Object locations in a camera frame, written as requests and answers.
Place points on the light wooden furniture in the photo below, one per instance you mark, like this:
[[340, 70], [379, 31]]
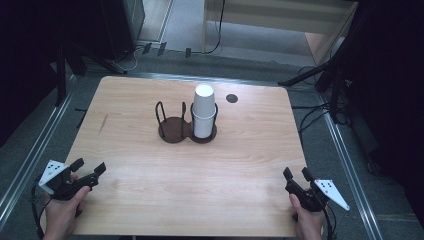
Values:
[[283, 13]]

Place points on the person's left hand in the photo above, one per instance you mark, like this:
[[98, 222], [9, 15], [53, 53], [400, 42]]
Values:
[[61, 216]]

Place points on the black tripod stand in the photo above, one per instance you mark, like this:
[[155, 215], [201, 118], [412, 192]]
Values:
[[306, 75]]

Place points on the black cabinet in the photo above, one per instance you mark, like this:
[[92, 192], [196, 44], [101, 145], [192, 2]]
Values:
[[116, 26]]

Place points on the dark curtain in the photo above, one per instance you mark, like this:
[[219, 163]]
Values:
[[393, 83], [26, 50]]

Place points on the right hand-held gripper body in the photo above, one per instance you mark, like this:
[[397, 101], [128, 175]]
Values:
[[330, 193]]

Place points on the black tape piece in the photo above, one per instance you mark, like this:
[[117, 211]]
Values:
[[188, 52], [147, 48], [161, 49]]

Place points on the black round table grommet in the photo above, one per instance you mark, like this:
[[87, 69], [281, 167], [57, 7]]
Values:
[[231, 98]]

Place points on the black metal stand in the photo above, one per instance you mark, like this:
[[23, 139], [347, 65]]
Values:
[[61, 76]]

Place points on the person's right hand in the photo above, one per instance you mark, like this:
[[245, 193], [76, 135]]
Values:
[[308, 225]]

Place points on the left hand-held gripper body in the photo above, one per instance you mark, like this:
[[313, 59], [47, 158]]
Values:
[[55, 173]]

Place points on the metal floor rail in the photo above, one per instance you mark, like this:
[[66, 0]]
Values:
[[350, 173], [36, 150]]

